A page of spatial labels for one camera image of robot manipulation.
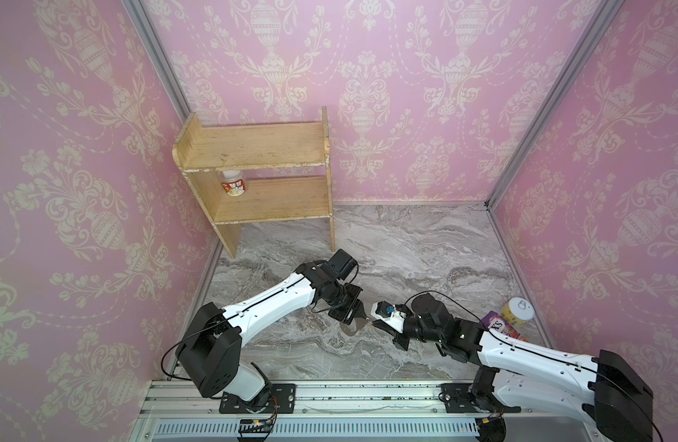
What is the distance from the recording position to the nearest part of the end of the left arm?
2.29 ft

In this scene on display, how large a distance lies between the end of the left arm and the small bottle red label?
0.52 meters

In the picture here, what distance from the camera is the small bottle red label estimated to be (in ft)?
3.02
